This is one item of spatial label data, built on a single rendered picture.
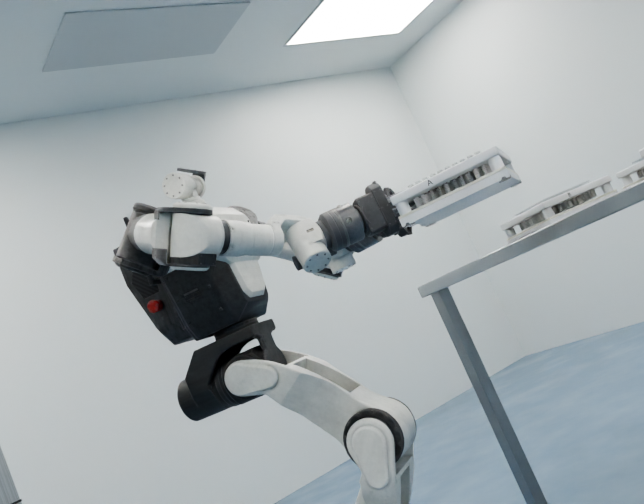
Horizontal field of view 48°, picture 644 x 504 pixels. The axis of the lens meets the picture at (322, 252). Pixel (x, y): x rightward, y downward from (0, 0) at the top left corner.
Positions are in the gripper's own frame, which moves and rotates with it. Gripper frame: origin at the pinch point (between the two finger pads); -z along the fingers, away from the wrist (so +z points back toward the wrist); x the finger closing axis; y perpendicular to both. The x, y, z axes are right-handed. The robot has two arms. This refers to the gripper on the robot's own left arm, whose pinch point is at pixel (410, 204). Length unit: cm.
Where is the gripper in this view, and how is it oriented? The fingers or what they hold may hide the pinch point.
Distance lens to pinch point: 171.6
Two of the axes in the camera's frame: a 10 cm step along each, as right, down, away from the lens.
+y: -4.7, 1.0, -8.8
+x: 4.2, 9.0, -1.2
